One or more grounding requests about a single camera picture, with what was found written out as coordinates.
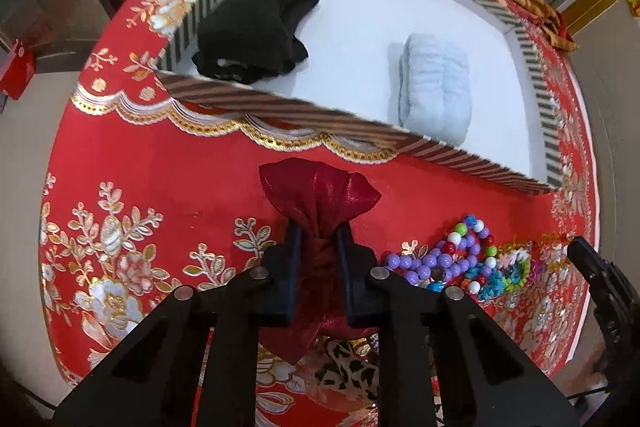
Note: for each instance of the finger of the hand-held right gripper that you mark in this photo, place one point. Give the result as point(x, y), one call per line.
point(607, 297)

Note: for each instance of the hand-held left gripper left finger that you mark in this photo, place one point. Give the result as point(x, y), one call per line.
point(287, 279)

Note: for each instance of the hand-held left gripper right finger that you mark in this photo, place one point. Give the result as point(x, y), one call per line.
point(350, 279)

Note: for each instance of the red satin bow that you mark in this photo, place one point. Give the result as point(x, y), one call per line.
point(315, 202)

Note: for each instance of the leopard print bow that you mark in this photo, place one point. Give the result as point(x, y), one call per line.
point(345, 372)

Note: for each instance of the striped edge white tray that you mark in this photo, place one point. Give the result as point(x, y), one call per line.
point(360, 37)

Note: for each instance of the black cloth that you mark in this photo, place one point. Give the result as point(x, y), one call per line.
point(255, 27)

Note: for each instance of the red floral tablecloth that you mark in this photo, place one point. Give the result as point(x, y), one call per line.
point(200, 187)

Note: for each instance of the red bag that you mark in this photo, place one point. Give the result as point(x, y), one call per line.
point(17, 69)

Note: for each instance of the yellow wall decoration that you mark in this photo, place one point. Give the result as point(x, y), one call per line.
point(634, 4)

